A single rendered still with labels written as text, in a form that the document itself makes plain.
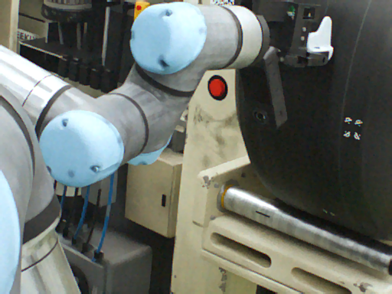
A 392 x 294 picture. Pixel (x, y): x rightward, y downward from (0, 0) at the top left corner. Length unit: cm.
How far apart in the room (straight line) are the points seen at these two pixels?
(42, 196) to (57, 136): 28
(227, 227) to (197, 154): 19
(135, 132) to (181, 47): 10
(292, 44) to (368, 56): 15
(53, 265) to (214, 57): 43
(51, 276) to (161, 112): 40
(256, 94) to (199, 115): 55
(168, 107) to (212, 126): 66
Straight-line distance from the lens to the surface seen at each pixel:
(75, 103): 95
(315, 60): 119
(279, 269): 155
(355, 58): 127
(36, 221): 64
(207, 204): 159
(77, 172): 93
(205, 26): 101
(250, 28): 107
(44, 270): 66
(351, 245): 149
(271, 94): 115
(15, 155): 54
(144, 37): 100
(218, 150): 170
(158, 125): 102
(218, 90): 167
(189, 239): 180
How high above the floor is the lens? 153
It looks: 18 degrees down
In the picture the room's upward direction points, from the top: 7 degrees clockwise
